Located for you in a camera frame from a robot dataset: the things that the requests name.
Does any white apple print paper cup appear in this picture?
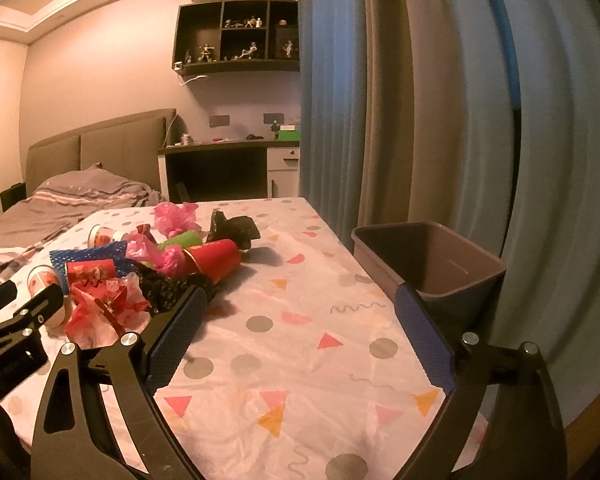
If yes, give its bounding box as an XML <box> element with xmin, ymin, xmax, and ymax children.
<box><xmin>27</xmin><ymin>264</ymin><xmax>66</xmax><ymax>328</ymax></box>

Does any red paper cup gold rim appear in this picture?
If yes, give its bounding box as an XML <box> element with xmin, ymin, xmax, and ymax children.
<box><xmin>184</xmin><ymin>238</ymin><xmax>242</xmax><ymax>284</ymax></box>

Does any brown plastic trash bin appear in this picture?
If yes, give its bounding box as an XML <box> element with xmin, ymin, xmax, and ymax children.
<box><xmin>352</xmin><ymin>221</ymin><xmax>505</xmax><ymax>340</ymax></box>

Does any red white crumpled wrapper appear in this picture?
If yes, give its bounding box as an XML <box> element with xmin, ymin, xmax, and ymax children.
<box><xmin>64</xmin><ymin>272</ymin><xmax>150</xmax><ymax>349</ymax></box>

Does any grey striped bedding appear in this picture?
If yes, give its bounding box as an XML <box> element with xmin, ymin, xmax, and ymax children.
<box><xmin>0</xmin><ymin>166</ymin><xmax>162</xmax><ymax>284</ymax></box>

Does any patterned white tablecloth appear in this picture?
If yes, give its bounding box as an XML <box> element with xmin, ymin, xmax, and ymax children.
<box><xmin>0</xmin><ymin>196</ymin><xmax>491</xmax><ymax>480</ymax></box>

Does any black crumpled plastic bag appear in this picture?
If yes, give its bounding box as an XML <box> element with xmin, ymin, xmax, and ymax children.
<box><xmin>206</xmin><ymin>209</ymin><xmax>261</xmax><ymax>252</ymax></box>

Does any brown upholstered headboard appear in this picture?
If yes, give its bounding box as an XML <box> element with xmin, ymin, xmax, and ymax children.
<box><xmin>24</xmin><ymin>108</ymin><xmax>178</xmax><ymax>195</ymax></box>

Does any dark top white desk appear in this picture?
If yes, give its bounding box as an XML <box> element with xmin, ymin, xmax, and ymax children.
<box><xmin>158</xmin><ymin>140</ymin><xmax>301</xmax><ymax>203</ymax></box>

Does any green box on desk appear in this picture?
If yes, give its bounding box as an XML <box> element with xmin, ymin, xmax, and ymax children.
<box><xmin>277</xmin><ymin>129</ymin><xmax>300</xmax><ymax>142</ymax></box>

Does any blue and beige curtain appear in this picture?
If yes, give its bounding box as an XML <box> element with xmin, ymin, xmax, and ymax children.
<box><xmin>296</xmin><ymin>0</ymin><xmax>600</xmax><ymax>426</ymax></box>

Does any dark wall display shelf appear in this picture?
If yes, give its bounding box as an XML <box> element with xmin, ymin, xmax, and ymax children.
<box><xmin>172</xmin><ymin>0</ymin><xmax>300</xmax><ymax>79</ymax></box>

